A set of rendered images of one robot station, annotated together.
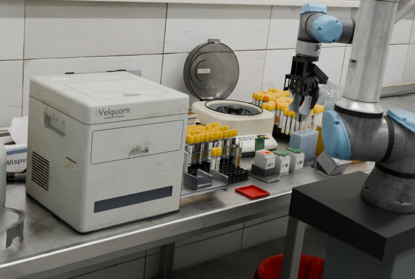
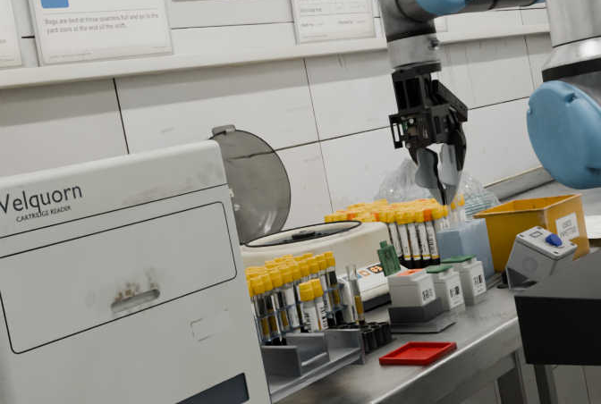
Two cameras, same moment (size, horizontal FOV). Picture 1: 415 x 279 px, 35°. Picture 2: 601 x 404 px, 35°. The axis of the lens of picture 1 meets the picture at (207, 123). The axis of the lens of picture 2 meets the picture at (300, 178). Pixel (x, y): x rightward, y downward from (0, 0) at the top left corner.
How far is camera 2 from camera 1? 0.69 m
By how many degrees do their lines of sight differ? 14
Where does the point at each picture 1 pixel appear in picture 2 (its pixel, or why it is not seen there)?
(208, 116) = (261, 260)
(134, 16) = (55, 115)
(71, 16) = not seen: outside the picture
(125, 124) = (80, 229)
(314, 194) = (570, 290)
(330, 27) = not seen: outside the picture
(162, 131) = (179, 237)
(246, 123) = (340, 248)
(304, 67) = (420, 88)
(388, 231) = not seen: outside the picture
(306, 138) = (469, 234)
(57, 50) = not seen: outside the picture
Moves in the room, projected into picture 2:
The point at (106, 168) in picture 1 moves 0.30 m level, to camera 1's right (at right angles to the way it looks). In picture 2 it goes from (61, 357) to (422, 281)
